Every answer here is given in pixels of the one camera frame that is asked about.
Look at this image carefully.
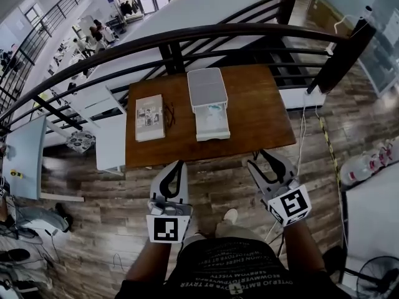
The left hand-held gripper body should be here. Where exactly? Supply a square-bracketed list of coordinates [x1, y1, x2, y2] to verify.
[146, 197, 193, 244]

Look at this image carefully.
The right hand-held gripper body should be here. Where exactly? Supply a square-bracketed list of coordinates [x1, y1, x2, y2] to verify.
[263, 179, 312, 227]

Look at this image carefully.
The clear plastic bag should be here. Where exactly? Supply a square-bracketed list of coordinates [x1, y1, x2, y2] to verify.
[199, 103, 227, 129]

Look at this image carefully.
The white plastic drawer box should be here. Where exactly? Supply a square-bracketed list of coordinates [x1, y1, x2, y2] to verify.
[186, 67, 231, 142]

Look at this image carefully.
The person's right forearm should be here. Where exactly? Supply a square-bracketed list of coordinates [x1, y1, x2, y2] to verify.
[283, 221, 327, 273]

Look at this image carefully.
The person's left forearm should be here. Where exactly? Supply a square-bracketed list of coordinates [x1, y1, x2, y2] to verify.
[124, 240, 172, 283]

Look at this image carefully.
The brown cardboard box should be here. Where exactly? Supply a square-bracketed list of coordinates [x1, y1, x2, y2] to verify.
[307, 0, 353, 40]

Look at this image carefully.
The person's beige shoe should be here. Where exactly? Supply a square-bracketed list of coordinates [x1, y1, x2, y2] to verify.
[223, 209, 238, 225]

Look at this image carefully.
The yellow black floor strip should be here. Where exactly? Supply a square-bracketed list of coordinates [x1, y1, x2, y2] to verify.
[317, 116, 342, 183]

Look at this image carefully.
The person's khaki trouser leg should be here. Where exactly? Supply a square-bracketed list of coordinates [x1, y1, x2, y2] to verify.
[183, 219, 252, 245]

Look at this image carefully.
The white chair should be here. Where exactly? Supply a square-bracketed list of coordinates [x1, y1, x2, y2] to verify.
[70, 84, 127, 176]

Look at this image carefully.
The brown wooden table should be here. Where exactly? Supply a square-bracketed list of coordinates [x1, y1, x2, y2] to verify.
[124, 64, 297, 171]

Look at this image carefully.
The pack of water bottles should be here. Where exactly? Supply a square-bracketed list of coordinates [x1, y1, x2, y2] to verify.
[339, 137, 399, 185]

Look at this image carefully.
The grey book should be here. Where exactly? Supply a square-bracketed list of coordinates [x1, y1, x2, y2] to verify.
[135, 93, 166, 143]

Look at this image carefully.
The person's black printed t-shirt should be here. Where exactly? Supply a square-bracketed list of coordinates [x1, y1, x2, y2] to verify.
[115, 237, 353, 299]

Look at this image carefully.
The white counter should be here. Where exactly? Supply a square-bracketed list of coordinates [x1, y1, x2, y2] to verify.
[342, 166, 399, 289]

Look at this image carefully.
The patterned cushion stool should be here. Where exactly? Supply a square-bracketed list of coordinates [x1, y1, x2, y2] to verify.
[65, 130, 96, 154]

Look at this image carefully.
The black standing fan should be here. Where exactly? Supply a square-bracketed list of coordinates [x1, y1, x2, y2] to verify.
[322, 246, 399, 299]

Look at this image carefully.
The white table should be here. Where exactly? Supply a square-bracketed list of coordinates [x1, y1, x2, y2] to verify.
[1, 115, 85, 202]

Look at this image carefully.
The dark curved handrail railing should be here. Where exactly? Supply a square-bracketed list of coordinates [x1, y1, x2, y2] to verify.
[0, 23, 377, 136]

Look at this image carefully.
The rack of dark coats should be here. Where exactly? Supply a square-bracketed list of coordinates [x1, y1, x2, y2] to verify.
[120, 0, 140, 17]

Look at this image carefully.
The black balcony railing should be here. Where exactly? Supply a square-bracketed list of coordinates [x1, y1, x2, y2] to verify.
[0, 0, 90, 105]

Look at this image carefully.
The white cable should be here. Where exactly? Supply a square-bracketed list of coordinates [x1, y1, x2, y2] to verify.
[296, 104, 308, 180]

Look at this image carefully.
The black cable loop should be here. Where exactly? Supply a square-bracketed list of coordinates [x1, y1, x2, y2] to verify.
[112, 253, 125, 272]

